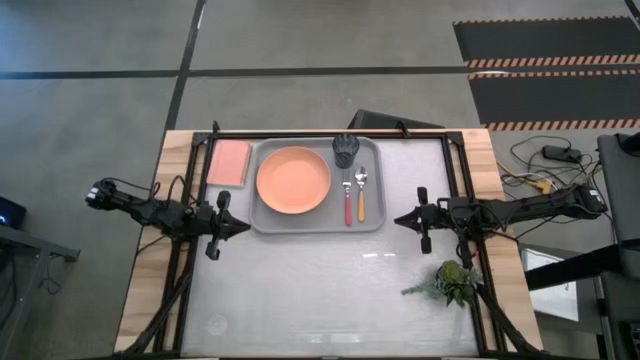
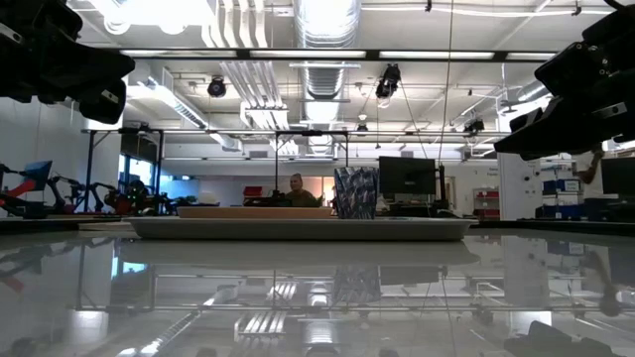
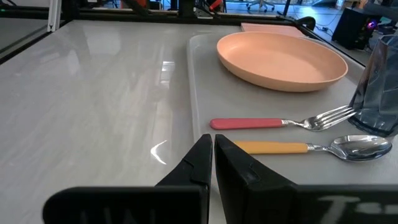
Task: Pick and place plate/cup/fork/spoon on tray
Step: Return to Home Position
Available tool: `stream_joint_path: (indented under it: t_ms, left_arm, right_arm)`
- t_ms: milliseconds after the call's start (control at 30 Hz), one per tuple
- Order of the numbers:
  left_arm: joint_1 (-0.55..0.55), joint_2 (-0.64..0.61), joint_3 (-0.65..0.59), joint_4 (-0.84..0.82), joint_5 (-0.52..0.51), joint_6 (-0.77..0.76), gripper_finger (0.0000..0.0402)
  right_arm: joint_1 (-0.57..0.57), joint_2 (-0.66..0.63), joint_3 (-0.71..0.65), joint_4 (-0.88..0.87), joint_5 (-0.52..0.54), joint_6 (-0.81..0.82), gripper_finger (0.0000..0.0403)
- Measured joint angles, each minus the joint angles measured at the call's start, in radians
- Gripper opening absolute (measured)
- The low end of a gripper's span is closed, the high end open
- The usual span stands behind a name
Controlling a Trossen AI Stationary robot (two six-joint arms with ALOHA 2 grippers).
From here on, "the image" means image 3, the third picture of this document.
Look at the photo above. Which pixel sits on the black table edge clamp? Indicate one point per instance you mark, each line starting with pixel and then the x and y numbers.
pixel 306 21

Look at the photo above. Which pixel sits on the blue patterned cup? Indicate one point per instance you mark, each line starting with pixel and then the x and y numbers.
pixel 379 93

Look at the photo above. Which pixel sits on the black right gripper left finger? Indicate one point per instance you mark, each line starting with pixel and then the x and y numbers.
pixel 192 174

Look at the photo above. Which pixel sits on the pink spiral notebook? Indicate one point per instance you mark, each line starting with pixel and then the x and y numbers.
pixel 270 29

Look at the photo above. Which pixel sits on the black aluminium frame post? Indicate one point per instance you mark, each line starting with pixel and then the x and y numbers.
pixel 70 7

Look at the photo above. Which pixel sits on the black computer tower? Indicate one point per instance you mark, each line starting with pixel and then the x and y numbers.
pixel 351 28

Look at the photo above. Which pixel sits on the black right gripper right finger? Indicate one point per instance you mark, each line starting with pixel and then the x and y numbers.
pixel 248 193

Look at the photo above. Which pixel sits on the blue office chair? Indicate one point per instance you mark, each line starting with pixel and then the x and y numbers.
pixel 259 4

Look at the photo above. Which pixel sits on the white aluminium profile bar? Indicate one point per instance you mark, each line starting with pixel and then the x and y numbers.
pixel 54 15

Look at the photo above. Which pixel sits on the peach round plate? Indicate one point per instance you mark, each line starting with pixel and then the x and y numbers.
pixel 280 62

